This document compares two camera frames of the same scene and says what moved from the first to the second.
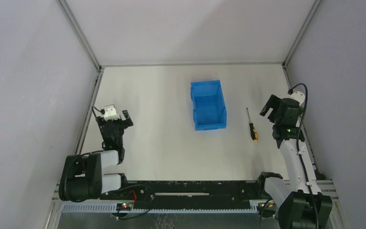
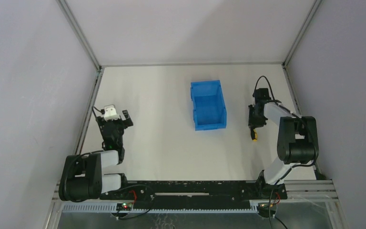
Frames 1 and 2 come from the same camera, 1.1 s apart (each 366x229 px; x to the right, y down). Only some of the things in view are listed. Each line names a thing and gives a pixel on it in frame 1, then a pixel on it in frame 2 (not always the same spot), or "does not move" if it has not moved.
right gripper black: [277, 109] → [254, 121]
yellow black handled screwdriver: [253, 132] does not move
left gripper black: [114, 123] does not move
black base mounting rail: [184, 191] does not move
